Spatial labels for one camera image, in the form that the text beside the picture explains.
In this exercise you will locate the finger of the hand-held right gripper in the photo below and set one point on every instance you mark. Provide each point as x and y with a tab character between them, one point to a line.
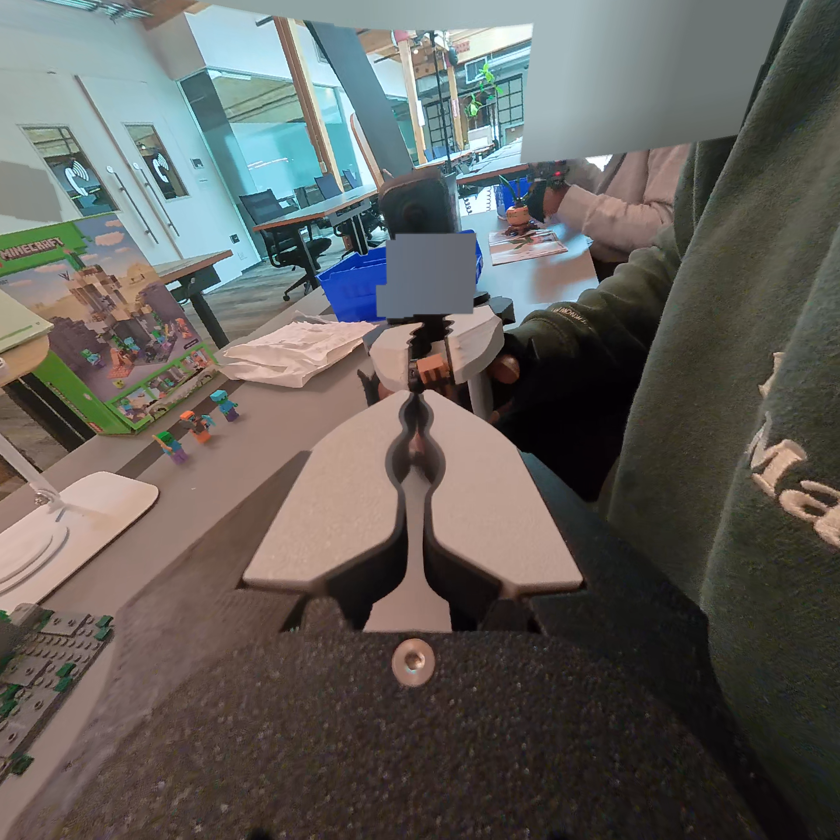
479	344
390	358

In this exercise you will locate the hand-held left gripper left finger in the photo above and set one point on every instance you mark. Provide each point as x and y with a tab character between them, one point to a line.
328	512

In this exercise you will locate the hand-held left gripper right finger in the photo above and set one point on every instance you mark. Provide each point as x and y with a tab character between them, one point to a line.
499	512

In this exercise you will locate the small brown toy brick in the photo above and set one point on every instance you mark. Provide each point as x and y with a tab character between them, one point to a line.
436	371

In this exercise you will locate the person's right forearm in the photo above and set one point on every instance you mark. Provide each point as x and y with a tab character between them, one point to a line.
577	367

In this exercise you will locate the grey desk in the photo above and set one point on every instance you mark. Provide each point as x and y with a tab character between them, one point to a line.
275	426

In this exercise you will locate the long wooden-edged office desk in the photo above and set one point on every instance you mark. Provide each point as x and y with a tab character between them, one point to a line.
308	213

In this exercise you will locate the wooden-topped office desk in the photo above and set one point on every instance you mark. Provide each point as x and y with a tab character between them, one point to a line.
190	266

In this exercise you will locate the person's right hand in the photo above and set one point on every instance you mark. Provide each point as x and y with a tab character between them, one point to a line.
505	374

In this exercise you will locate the blue plastic bin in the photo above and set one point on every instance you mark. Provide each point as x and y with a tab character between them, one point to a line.
351	282

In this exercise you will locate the white paper bags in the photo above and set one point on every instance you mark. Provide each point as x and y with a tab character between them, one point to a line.
295	351

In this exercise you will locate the toy potted plant figure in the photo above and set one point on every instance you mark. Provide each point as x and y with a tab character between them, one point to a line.
518	213

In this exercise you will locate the printed instruction booklet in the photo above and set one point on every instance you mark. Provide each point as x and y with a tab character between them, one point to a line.
528	248

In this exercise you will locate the black slanted column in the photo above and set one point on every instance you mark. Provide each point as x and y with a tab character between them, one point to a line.
367	92

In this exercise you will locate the black office chair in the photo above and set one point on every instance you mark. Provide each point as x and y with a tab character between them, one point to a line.
275	229

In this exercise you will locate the teal toy minifigure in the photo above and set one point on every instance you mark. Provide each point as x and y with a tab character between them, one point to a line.
224	405

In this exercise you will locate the orange toy minifigure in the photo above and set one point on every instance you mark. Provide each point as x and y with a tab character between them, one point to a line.
197	426

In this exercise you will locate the green-headed toy minifigure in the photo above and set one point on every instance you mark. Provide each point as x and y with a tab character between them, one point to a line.
172	449

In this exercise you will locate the white lamp base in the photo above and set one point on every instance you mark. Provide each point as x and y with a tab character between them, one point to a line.
85	518

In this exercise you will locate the green building toy box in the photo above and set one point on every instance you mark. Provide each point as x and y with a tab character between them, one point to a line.
111	315

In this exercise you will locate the grey toy brick baseplate build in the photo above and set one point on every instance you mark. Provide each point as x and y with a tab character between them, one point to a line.
46	663

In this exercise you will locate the round wooden side table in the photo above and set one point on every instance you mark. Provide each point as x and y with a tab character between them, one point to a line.
19	364

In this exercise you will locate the pale green flat box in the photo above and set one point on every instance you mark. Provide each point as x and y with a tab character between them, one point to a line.
16	325

